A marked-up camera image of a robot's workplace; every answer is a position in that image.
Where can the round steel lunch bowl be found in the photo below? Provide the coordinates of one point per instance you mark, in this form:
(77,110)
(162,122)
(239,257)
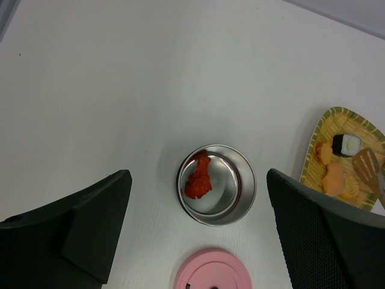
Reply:
(233,183)

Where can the red fried chicken toy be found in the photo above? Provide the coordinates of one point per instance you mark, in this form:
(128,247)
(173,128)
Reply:
(199,182)

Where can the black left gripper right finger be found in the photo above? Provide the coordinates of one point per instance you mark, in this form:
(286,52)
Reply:
(326,243)

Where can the sushi roll toy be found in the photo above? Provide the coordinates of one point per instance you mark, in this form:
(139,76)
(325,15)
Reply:
(346,145)

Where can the orange flower-shaped food toy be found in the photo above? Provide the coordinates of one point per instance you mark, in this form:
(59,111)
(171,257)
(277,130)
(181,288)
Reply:
(324,153)

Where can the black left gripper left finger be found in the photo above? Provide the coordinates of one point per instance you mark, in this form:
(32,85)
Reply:
(69,243)

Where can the salmon-coloured fish food toy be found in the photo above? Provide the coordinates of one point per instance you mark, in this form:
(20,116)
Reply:
(333,182)

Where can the round yellow waffle toy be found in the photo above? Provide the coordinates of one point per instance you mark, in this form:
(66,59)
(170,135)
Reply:
(351,189)

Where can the pink round lid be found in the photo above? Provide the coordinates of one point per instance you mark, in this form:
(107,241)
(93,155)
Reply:
(212,268)

